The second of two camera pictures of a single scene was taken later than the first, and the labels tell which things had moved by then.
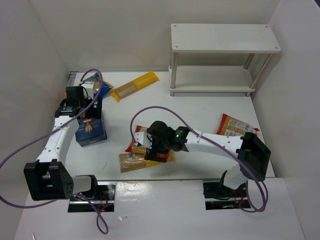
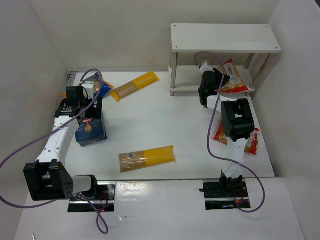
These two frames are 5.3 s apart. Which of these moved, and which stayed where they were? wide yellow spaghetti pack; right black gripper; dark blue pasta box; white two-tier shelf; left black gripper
Moved: right black gripper
Stayed: white two-tier shelf; dark blue pasta box; wide yellow spaghetti pack; left black gripper
